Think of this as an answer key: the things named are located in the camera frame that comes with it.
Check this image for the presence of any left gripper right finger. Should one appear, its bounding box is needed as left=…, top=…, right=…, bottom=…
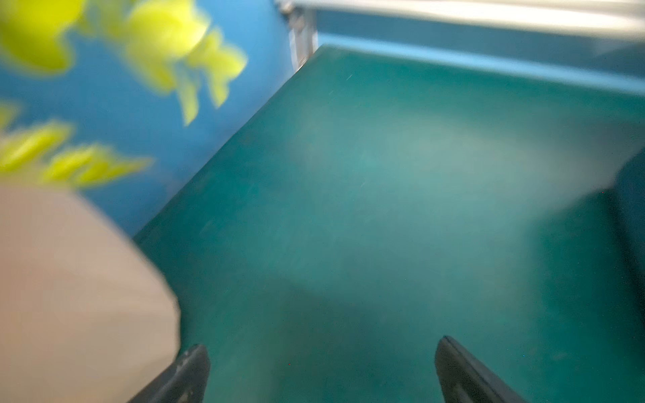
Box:
left=434, top=336, right=527, bottom=403

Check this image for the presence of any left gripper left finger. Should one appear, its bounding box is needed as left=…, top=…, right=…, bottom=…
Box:
left=129, top=344, right=211, bottom=403

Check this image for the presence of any teal plastic storage box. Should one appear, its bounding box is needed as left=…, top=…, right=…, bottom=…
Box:
left=612, top=149, right=644, bottom=311

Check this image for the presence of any beige flower pot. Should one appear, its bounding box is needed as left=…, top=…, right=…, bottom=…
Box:
left=1, top=185, right=181, bottom=402

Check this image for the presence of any artificial flower bouquet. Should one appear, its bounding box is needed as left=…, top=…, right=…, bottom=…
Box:
left=1, top=1, right=248, bottom=190

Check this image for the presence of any metal enclosure frame bar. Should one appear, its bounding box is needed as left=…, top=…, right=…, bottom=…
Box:
left=276, top=1, right=644, bottom=76

